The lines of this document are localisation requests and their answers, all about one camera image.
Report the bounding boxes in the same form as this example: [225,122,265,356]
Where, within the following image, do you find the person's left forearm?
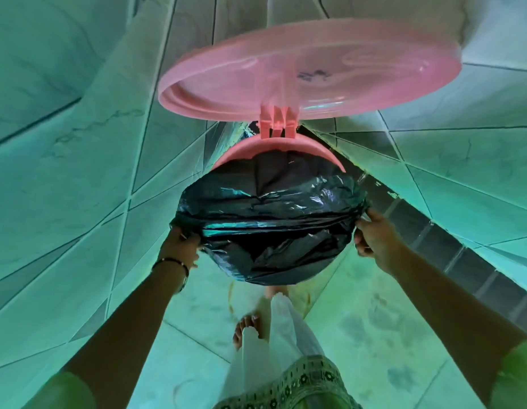
[60,259,190,381]

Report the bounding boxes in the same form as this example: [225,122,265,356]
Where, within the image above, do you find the person's right forearm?
[386,250,527,408]

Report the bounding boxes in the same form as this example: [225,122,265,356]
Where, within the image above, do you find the pink plastic bin lid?
[158,18,463,139]

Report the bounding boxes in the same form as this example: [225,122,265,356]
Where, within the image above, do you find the green patterned tunic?
[212,355,363,409]

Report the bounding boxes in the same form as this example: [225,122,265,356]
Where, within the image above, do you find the black plastic trash bag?
[174,150,371,287]

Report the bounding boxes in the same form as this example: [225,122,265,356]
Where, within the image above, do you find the green left sleeve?
[21,370,96,409]

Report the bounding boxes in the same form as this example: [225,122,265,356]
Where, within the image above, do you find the person's left hand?
[158,226,203,270]

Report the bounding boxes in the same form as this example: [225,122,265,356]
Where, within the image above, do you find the thin dark wrist bangle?
[151,257,191,293]

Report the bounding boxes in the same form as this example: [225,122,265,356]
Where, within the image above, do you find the green right sleeve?
[486,338,527,409]

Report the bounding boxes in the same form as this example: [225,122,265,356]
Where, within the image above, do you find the person's left foot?
[232,314,263,352]

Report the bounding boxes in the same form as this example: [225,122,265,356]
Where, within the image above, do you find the green sleeve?
[486,338,527,409]
[21,370,96,409]

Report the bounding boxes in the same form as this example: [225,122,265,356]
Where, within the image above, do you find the person's right hand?
[354,208,402,275]

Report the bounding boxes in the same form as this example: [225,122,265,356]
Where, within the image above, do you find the pink plastic trash bin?
[210,133,346,173]

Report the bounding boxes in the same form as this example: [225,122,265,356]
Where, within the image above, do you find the white loose trousers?
[218,293,329,406]

